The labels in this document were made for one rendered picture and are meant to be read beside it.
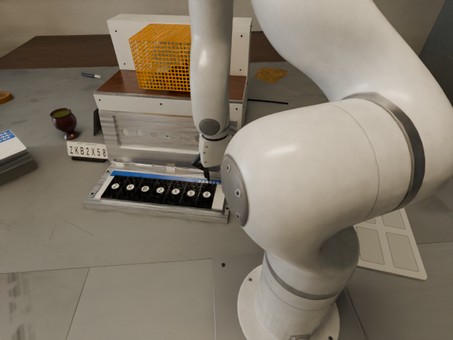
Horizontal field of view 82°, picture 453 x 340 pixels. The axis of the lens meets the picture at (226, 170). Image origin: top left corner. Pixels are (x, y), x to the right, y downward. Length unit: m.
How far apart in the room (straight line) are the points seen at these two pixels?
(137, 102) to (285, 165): 0.88
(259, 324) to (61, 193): 0.73
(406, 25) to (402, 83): 2.85
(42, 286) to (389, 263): 0.85
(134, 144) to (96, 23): 1.87
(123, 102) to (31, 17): 1.91
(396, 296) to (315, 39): 0.63
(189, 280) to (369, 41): 0.59
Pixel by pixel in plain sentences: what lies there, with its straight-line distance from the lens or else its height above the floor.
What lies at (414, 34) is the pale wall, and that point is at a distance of 3.22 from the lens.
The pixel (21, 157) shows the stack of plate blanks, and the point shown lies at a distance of 1.12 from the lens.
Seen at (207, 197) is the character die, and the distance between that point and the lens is 0.79.
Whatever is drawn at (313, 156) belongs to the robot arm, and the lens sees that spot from 0.20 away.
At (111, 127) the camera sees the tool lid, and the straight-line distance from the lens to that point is 0.92.
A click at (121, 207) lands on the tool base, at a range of 0.84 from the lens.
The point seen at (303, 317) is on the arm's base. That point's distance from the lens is 0.44.
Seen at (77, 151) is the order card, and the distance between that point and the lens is 1.10.
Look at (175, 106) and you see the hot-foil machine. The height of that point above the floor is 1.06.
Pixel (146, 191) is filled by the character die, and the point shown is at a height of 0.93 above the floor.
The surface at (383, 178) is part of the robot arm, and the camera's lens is 0.23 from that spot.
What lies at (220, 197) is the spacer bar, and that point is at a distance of 0.79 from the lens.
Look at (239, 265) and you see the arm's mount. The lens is 0.60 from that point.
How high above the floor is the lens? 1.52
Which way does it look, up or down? 42 degrees down
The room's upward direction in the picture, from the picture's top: straight up
